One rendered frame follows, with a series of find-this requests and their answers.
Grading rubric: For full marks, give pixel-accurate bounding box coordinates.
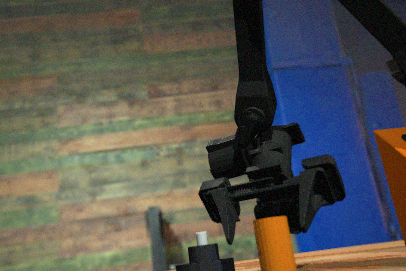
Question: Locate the orange tapered knob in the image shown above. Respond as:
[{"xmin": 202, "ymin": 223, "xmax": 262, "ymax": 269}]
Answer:
[{"xmin": 253, "ymin": 215, "xmax": 297, "ymax": 271}]

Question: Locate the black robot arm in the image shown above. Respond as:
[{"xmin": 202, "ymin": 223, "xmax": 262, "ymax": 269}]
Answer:
[{"xmin": 206, "ymin": 0, "xmax": 406, "ymax": 234}]

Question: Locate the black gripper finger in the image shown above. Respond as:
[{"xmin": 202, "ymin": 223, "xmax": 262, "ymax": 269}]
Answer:
[
  {"xmin": 206, "ymin": 187, "xmax": 240, "ymax": 245},
  {"xmin": 298, "ymin": 167, "xmax": 336, "ymax": 233}
]

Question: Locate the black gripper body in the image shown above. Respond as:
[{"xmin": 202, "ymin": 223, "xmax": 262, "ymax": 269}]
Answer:
[{"xmin": 198, "ymin": 143, "xmax": 346, "ymax": 223}]

